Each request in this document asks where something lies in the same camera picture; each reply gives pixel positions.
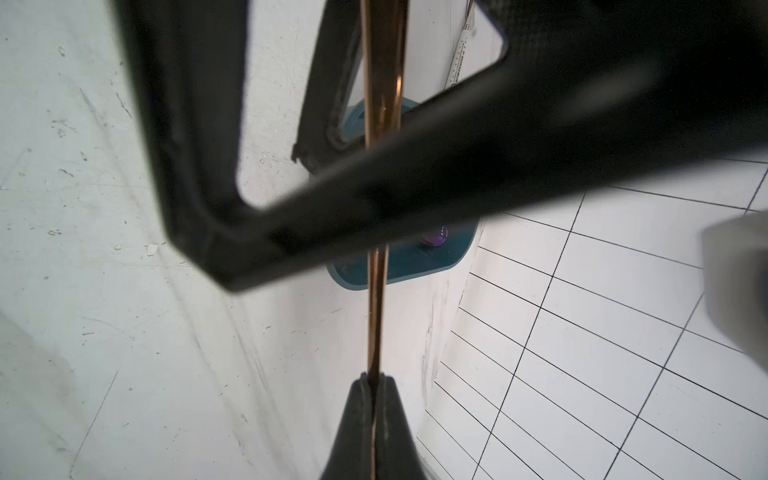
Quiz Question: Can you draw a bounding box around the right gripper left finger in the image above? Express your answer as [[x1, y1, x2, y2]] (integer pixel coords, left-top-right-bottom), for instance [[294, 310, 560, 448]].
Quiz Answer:
[[320, 373, 374, 480]]

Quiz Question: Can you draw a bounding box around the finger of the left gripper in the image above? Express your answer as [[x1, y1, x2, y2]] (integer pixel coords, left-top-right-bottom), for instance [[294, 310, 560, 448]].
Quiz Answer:
[[292, 0, 364, 174], [114, 1, 767, 291]]

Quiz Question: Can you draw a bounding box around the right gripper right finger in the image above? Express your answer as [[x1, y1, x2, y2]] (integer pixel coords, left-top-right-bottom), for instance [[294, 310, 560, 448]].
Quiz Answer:
[[371, 374, 426, 480]]

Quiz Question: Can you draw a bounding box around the rose gold long spoon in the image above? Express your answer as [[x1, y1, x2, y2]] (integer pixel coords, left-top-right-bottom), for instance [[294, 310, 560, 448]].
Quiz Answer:
[[360, 0, 409, 390]]

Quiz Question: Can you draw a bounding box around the teal plastic storage box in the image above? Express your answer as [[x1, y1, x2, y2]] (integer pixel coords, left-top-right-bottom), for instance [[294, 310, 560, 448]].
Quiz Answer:
[[325, 97, 481, 292]]

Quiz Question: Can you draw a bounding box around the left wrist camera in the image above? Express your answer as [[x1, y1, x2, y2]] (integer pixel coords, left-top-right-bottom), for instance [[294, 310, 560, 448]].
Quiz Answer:
[[701, 211, 767, 369]]

